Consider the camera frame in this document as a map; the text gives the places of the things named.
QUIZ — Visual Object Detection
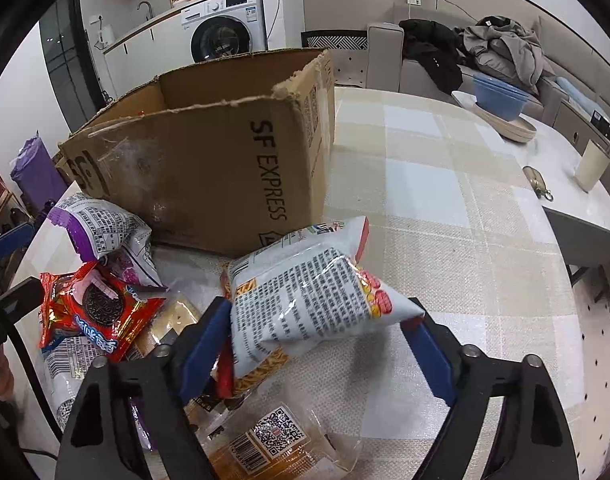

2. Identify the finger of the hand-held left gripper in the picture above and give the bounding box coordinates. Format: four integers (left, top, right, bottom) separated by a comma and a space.
0, 277, 46, 318
0, 221, 36, 266

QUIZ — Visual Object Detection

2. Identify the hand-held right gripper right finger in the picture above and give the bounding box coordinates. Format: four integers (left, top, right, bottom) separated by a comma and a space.
400, 297, 580, 480

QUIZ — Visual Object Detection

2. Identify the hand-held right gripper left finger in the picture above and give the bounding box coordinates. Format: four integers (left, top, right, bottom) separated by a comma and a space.
55, 296, 236, 480

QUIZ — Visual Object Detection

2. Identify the purple white barcode snack bag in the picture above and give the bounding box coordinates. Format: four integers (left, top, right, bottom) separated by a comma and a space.
42, 335, 98, 433

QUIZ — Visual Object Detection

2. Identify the red cookie packet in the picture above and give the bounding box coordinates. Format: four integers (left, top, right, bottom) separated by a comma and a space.
37, 260, 166, 363

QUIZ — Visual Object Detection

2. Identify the white noodle snack bag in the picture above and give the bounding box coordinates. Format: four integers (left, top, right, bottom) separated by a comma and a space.
220, 216, 426, 396

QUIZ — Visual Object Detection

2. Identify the clear orange bread packet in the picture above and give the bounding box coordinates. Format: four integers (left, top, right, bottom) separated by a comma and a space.
185, 400, 363, 480

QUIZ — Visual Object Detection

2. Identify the brown cardboard box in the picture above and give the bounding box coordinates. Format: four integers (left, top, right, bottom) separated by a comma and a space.
57, 47, 336, 259

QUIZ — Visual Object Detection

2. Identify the person's left hand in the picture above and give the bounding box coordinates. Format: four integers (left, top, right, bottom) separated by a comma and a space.
0, 355, 16, 402

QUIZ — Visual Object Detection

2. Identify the clear wrapped cracker packet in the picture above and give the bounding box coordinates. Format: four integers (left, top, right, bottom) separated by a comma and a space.
135, 294, 203, 356

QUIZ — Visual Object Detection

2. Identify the purple plastic bag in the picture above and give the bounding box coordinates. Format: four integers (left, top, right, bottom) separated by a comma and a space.
10, 132, 68, 212

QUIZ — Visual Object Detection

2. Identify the purple grape print snack bag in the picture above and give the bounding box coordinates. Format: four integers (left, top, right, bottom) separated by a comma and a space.
47, 192, 168, 291

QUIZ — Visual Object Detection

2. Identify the grey chair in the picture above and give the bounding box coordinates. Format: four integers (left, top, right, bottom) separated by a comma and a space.
542, 207, 610, 286

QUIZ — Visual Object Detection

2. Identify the dark tall cabinet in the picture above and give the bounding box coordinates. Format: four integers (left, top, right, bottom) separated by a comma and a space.
39, 0, 108, 111

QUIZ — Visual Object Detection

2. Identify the metal key bunch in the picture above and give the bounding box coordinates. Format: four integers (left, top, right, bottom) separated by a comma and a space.
523, 166, 554, 203

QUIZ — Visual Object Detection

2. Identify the white kitchen counter cabinet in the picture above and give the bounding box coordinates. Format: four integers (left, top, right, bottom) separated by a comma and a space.
102, 5, 196, 100

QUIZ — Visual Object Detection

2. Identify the stack of beige plates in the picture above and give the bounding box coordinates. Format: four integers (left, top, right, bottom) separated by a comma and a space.
452, 91, 538, 144

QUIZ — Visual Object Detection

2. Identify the cream cup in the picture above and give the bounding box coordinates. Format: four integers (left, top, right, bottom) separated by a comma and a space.
575, 139, 610, 192

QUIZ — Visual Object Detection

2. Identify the blue plastic bowl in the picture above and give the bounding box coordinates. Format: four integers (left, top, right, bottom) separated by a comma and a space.
472, 72, 533, 122

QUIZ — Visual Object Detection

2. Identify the small black box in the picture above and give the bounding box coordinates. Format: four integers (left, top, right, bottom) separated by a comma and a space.
590, 112, 610, 150

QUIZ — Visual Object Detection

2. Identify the white washing machine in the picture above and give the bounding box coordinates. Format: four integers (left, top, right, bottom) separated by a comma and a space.
181, 0, 268, 63

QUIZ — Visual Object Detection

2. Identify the light blue cloth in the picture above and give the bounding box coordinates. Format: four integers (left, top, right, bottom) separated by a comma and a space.
555, 76, 603, 116

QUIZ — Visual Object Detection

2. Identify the black jacket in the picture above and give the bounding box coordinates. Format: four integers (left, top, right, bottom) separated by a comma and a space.
400, 19, 468, 95

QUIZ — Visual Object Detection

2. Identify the beige sofa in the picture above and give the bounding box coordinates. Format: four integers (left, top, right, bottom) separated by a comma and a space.
367, 2, 610, 157

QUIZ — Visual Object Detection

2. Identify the grey jacket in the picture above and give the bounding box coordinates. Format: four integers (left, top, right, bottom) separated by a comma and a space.
462, 16, 556, 97

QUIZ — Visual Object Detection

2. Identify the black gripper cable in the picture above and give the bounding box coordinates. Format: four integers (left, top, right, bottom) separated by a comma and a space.
0, 287, 63, 433

